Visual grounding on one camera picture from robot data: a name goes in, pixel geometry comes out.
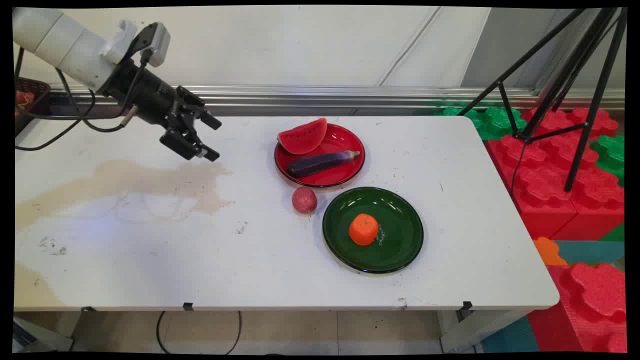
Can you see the toy orange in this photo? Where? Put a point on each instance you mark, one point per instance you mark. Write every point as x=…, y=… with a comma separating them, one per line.
x=363, y=229

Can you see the aluminium wall rail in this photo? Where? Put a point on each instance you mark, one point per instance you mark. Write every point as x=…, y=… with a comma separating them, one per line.
x=325, y=97

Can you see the teal foam mat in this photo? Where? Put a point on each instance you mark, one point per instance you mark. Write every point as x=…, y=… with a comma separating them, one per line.
x=592, y=251

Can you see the black tripod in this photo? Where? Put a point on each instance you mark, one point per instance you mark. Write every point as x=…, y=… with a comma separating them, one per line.
x=582, y=125

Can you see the toy watermelon slice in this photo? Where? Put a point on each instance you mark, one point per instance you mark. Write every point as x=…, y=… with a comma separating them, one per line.
x=302, y=138

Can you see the red toy in basket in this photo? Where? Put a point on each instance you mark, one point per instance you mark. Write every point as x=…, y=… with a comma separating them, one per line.
x=24, y=98

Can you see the red enamel plate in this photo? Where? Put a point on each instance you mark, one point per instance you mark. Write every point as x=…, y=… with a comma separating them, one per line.
x=345, y=137

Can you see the red toy radish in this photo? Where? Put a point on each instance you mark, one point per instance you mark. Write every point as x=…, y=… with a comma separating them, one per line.
x=304, y=199

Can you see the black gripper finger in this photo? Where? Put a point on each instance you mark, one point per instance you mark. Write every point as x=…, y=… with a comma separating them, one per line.
x=185, y=142
x=210, y=120

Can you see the green foam block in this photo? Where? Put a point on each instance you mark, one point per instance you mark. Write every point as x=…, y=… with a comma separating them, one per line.
x=492, y=122
x=611, y=157

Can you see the white table leg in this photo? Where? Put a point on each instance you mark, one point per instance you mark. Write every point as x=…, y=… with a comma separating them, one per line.
x=475, y=332

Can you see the dark wicker basket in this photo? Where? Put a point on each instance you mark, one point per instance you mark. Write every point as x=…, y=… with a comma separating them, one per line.
x=39, y=95

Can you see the purple toy eggplant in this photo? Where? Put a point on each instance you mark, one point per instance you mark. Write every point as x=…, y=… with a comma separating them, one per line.
x=320, y=163

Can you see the black table edge clip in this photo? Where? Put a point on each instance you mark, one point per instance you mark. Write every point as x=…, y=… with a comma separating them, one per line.
x=188, y=306
x=88, y=309
x=466, y=308

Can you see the orange foam piece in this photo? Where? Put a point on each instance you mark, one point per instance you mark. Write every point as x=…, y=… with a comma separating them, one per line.
x=549, y=251

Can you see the large red foam block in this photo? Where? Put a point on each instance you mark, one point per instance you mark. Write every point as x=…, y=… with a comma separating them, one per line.
x=545, y=185

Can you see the grey metal table leg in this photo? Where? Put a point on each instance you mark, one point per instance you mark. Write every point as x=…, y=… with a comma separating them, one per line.
x=42, y=337

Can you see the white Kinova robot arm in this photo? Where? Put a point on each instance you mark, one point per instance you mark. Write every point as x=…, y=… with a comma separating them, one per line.
x=60, y=42

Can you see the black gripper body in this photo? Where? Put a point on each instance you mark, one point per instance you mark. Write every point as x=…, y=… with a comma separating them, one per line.
x=147, y=97

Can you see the dark green enamel plate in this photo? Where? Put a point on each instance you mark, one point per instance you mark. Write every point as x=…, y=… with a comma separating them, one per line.
x=400, y=240

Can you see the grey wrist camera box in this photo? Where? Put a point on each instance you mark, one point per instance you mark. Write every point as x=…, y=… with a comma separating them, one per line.
x=157, y=42

